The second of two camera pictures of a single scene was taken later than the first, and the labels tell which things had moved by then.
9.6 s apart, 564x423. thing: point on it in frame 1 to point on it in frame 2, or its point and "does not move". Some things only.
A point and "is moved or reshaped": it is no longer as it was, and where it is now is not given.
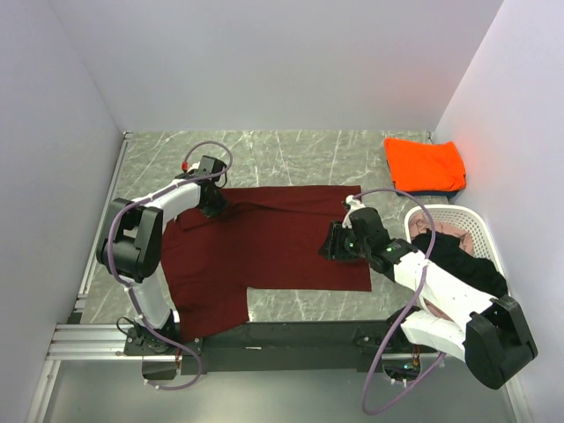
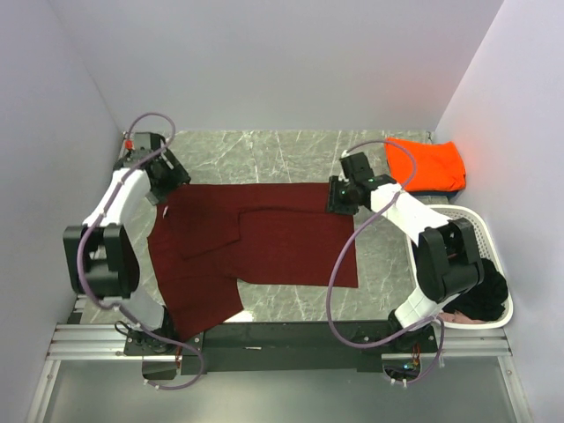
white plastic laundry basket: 467,220 does not move
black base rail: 284,347 does not move
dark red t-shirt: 260,239 is moved or reshaped
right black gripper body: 342,248 to 341,198
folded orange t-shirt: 417,166 does not move
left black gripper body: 211,208 to 171,179
